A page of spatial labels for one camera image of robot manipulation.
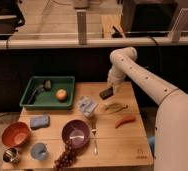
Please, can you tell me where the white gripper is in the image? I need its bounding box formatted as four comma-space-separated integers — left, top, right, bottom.
107, 68, 126, 94

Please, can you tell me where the black eraser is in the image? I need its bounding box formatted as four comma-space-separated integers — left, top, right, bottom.
99, 87, 113, 100

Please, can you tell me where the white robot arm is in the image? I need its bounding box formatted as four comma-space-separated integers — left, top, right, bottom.
107, 47, 188, 171

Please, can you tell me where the purple bowl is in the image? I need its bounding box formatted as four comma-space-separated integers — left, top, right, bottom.
62, 120, 90, 150

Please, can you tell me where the orange bowl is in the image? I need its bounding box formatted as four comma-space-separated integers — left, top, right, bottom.
2, 122, 31, 147

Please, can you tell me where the orange chili pepper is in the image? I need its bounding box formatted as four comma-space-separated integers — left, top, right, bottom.
115, 116, 136, 129

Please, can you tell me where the metal fork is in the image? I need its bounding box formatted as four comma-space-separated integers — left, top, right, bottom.
91, 117, 99, 156

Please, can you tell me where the orange peach fruit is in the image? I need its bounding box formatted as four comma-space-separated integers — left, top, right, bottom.
55, 89, 67, 101

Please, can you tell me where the blue tape roll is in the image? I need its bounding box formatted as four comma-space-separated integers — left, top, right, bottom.
148, 136, 155, 155

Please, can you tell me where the black dish brush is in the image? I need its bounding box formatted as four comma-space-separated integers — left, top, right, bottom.
27, 80, 52, 104

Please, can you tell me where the green plastic tray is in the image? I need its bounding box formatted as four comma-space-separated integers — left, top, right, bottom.
20, 76, 75, 110

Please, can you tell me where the blue sponge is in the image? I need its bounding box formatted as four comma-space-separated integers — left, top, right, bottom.
30, 115, 50, 130

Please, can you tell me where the bunch of dark grapes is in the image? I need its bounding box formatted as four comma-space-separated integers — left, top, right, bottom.
54, 140, 77, 171

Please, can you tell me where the blue cup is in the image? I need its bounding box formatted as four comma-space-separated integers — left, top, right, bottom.
30, 143, 48, 161

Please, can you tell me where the small metal cup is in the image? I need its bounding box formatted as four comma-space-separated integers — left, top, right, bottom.
3, 148, 20, 163

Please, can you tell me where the black office chair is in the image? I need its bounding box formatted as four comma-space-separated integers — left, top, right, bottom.
0, 0, 25, 40

